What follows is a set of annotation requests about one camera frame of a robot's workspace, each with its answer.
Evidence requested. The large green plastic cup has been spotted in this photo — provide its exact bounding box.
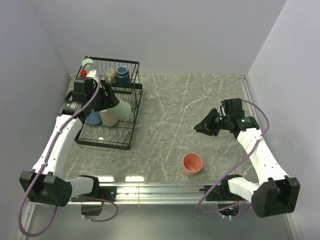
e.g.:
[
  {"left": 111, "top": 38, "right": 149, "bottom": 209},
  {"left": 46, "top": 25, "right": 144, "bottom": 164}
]
[{"left": 109, "top": 99, "right": 131, "bottom": 121}]

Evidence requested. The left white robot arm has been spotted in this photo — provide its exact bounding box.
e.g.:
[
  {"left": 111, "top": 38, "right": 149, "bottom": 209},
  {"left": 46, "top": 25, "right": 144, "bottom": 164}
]
[{"left": 19, "top": 76, "right": 120, "bottom": 207}]

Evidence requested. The olive ceramic mug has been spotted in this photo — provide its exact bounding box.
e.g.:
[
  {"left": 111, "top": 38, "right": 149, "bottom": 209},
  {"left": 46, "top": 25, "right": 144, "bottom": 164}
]
[{"left": 104, "top": 68, "right": 117, "bottom": 86}]

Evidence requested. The aluminium mounting rail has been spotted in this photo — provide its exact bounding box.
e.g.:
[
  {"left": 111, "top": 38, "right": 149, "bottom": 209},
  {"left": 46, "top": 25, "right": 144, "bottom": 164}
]
[{"left": 67, "top": 183, "right": 292, "bottom": 205}]

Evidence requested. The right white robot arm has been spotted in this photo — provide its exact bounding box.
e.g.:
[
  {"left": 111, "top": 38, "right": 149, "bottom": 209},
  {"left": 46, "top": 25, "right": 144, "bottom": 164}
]
[{"left": 194, "top": 98, "right": 301, "bottom": 218}]

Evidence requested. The blue plastic cup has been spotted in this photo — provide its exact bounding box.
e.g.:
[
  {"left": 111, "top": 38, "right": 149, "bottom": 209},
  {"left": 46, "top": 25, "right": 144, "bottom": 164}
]
[{"left": 86, "top": 111, "right": 102, "bottom": 126}]

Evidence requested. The dark blue glazed mug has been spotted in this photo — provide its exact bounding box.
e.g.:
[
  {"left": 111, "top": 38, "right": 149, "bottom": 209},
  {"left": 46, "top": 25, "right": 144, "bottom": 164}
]
[{"left": 115, "top": 66, "right": 131, "bottom": 86}]

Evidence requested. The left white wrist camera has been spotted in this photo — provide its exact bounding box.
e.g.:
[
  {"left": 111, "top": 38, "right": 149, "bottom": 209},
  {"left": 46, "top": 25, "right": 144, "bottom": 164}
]
[{"left": 80, "top": 70, "right": 98, "bottom": 81}]

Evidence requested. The small green plastic cup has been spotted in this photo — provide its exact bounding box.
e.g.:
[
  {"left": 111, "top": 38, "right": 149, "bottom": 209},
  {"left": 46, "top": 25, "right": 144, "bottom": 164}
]
[{"left": 81, "top": 58, "right": 93, "bottom": 66}]

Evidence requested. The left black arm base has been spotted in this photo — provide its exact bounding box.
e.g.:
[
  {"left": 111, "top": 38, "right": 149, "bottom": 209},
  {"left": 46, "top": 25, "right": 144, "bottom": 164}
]
[{"left": 97, "top": 186, "right": 117, "bottom": 202}]

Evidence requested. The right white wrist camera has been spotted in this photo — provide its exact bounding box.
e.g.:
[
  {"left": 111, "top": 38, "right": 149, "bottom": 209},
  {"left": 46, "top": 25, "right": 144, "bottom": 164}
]
[{"left": 219, "top": 101, "right": 225, "bottom": 116}]

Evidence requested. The beige plastic cup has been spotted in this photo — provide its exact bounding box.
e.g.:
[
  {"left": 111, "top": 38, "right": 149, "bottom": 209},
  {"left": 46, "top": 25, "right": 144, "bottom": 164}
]
[{"left": 99, "top": 109, "right": 118, "bottom": 127}]

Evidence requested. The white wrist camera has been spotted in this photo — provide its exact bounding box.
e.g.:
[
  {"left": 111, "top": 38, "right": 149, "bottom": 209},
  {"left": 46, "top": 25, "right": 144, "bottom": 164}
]
[
  {"left": 219, "top": 101, "right": 225, "bottom": 116},
  {"left": 80, "top": 70, "right": 98, "bottom": 81}
]

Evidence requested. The black wire dish rack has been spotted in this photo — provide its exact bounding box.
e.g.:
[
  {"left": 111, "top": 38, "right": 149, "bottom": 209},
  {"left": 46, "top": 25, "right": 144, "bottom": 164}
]
[{"left": 75, "top": 56, "right": 143, "bottom": 150}]

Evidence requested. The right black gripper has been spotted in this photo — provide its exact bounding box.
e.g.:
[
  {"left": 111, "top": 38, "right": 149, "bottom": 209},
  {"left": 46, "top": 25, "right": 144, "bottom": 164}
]
[{"left": 193, "top": 108, "right": 231, "bottom": 137}]

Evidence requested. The pink plastic cup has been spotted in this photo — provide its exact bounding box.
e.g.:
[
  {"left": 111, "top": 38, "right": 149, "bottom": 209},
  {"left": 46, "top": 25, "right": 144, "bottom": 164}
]
[{"left": 182, "top": 152, "right": 203, "bottom": 177}]

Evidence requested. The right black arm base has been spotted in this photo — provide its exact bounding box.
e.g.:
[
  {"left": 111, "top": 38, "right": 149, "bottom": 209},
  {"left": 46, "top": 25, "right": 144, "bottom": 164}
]
[{"left": 205, "top": 184, "right": 228, "bottom": 202}]

